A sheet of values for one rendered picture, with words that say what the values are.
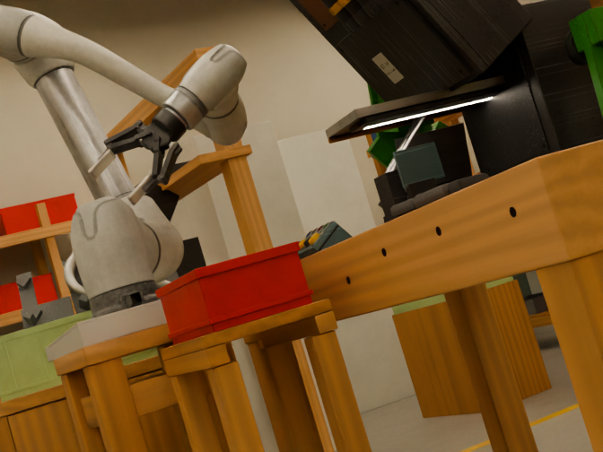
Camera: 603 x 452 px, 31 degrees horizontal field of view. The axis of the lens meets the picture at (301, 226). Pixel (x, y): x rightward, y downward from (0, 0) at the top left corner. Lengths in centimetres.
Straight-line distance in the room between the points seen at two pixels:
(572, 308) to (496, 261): 17
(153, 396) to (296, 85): 841
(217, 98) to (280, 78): 812
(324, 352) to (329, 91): 880
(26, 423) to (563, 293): 173
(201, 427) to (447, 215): 77
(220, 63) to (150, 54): 768
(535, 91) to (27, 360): 156
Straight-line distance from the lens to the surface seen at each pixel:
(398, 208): 193
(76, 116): 276
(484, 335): 307
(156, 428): 294
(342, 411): 206
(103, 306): 245
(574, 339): 158
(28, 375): 303
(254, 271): 204
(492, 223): 166
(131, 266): 244
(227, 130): 258
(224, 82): 246
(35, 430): 294
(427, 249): 185
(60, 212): 890
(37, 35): 266
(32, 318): 330
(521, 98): 223
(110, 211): 248
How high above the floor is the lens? 79
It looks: 4 degrees up
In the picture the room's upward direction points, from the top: 17 degrees counter-clockwise
